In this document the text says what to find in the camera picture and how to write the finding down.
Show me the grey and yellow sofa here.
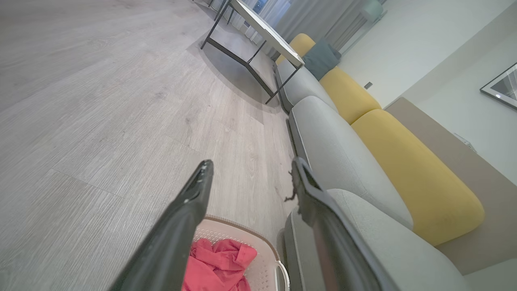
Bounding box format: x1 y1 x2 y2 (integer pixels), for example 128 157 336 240
275 33 485 291

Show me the white plastic laundry basket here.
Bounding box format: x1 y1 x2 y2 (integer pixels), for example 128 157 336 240
192 215 291 291

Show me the teal throw pillow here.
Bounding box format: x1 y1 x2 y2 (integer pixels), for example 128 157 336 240
303 38 342 81

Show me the white top black frame table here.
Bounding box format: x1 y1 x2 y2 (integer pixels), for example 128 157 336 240
200 0 306 105

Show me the black framed wall picture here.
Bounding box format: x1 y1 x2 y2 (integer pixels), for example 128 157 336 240
480 62 517 110

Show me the red crumpled garment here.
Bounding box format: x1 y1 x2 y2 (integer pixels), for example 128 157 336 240
181 238 258 291

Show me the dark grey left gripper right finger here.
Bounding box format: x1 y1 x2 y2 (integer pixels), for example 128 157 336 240
291 157 401 291

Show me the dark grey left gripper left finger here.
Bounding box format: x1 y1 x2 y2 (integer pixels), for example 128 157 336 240
109 159 214 291

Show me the grey curtain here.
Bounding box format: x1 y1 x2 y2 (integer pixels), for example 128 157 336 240
268 0 369 62

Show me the pale green lamp shade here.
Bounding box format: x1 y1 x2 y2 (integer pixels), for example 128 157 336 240
361 0 385 23

